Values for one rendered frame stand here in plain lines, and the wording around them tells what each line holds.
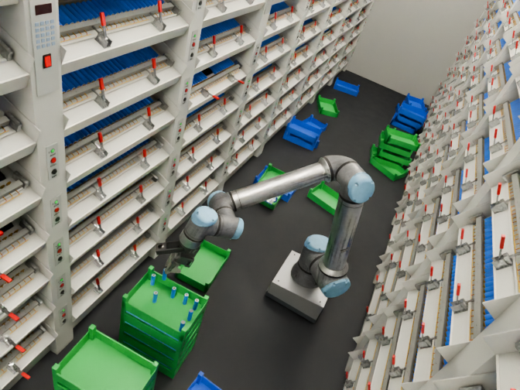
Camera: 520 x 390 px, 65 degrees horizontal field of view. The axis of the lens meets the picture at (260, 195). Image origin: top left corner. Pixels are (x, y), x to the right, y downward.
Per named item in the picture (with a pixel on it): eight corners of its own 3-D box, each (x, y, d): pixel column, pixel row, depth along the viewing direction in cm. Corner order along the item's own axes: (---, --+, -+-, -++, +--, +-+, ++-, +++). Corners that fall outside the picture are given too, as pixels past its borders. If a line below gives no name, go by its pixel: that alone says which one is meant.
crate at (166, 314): (206, 306, 183) (209, 296, 178) (183, 342, 167) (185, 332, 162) (149, 275, 187) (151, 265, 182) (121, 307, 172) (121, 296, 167)
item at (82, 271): (157, 220, 217) (168, 207, 208) (68, 299, 171) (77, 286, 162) (129, 194, 216) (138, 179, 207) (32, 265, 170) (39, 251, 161)
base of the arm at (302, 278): (325, 270, 241) (330, 258, 235) (319, 292, 226) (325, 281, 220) (294, 259, 243) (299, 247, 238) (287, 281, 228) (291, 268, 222)
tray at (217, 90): (242, 80, 234) (251, 69, 228) (183, 117, 187) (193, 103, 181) (217, 55, 233) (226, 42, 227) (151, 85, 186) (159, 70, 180)
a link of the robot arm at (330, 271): (333, 272, 224) (364, 158, 178) (348, 297, 212) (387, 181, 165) (308, 278, 220) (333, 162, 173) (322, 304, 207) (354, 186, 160)
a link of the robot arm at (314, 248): (317, 252, 237) (326, 230, 227) (330, 274, 225) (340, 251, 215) (294, 254, 231) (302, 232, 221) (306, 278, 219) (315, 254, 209)
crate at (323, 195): (350, 208, 322) (354, 200, 317) (337, 218, 308) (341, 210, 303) (319, 187, 333) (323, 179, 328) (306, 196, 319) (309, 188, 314)
